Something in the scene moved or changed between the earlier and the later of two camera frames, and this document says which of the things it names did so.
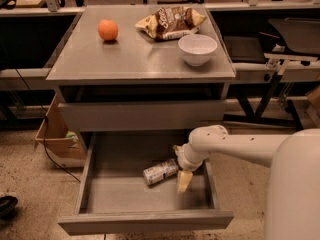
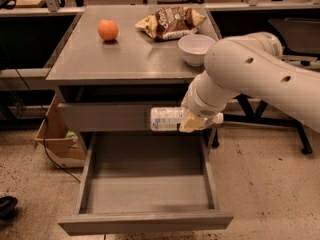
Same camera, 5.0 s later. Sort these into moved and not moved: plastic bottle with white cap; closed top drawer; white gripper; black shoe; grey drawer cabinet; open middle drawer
Moved: plastic bottle with white cap; white gripper
Not moved: black shoe; grey drawer cabinet; closed top drawer; open middle drawer
